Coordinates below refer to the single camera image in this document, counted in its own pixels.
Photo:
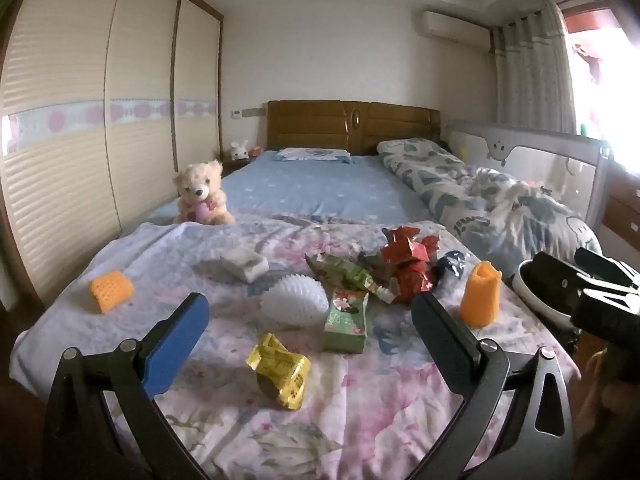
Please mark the yellow snack wrapper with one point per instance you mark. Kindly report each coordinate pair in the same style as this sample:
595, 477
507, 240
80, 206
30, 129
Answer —
282, 372

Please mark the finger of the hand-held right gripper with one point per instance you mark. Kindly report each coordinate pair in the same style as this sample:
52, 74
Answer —
610, 266
560, 270

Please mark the white foam fruit net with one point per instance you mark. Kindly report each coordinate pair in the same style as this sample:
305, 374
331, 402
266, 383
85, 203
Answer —
295, 305

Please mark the person's right hand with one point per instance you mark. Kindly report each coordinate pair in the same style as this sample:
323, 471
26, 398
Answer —
595, 390

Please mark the dark blue wrapper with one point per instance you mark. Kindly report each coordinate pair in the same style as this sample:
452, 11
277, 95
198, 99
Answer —
452, 264

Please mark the green drink pouch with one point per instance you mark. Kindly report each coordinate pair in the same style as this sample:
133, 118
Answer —
345, 272

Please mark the blue and white printed quilt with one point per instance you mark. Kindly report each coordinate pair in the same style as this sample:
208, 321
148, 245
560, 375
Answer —
475, 200

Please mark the red wrapper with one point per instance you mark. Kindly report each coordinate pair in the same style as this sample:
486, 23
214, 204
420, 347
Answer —
415, 280
405, 242

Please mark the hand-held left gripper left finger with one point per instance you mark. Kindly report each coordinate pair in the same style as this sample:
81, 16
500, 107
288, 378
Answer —
175, 340

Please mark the cream teddy bear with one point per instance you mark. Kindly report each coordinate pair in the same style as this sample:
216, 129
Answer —
200, 185

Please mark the green drink carton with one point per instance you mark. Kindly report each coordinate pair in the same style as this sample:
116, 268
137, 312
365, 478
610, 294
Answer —
345, 330

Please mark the pink floral blanket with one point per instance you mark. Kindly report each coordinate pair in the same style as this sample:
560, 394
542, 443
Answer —
300, 435

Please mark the white milk carton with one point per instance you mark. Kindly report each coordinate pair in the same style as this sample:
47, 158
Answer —
245, 266

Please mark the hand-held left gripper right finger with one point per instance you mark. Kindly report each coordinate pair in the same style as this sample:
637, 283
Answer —
440, 340

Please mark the white and black bin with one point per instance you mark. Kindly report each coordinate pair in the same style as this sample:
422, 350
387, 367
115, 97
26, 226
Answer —
530, 295

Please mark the grey patterned curtain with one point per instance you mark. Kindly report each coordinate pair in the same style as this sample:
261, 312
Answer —
535, 70

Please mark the wooden cabinet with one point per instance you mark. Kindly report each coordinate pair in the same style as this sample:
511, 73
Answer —
625, 210

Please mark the wooden bed headboard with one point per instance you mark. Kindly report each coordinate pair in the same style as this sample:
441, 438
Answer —
320, 130

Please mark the cream sliding door wardrobe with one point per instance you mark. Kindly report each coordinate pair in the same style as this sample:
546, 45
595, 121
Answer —
65, 160

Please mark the blue dotted bed sheet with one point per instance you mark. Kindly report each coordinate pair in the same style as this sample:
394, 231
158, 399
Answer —
310, 185

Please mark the blue patterned pillow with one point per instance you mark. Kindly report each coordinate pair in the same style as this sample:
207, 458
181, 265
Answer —
310, 155

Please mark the white rabbit plush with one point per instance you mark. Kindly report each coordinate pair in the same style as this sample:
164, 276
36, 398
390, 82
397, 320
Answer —
239, 150

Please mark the orange foam fruit net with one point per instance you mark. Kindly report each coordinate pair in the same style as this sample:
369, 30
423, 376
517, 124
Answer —
480, 300

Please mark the dark wooden nightstand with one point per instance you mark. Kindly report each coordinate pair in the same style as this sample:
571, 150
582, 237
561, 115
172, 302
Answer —
235, 166

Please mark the grey bed guard rail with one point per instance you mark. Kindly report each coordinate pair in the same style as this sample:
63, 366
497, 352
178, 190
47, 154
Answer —
540, 155

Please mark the orange textured block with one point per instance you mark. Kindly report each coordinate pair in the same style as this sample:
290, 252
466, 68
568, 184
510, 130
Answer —
112, 292

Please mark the white air conditioner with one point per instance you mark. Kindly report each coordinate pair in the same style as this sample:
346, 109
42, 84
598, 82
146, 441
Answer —
455, 27

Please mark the bright window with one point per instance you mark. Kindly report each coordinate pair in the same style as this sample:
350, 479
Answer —
615, 85

